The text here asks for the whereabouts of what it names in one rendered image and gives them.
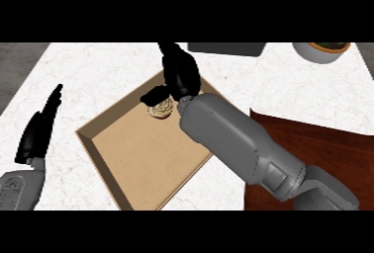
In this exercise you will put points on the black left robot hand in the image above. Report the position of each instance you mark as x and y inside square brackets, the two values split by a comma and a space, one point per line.
[35, 131]

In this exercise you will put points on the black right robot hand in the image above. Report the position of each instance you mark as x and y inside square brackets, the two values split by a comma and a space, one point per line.
[180, 75]

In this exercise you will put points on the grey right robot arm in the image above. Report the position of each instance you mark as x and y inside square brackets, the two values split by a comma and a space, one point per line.
[253, 151]

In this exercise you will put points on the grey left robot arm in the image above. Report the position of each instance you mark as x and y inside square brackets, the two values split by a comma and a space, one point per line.
[19, 186]

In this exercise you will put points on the beige cupcake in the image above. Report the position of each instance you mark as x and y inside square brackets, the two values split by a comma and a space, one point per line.
[161, 108]

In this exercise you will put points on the tan cardboard box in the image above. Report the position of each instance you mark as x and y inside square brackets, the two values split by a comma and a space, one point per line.
[146, 145]

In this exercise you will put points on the dark red wooden tray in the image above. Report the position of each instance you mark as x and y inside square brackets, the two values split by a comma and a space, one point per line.
[316, 154]

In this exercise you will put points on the dark grey flat appliance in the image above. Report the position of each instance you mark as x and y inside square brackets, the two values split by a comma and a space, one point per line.
[226, 48]

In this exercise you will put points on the grey potted plant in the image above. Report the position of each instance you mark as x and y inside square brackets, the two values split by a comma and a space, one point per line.
[322, 51]

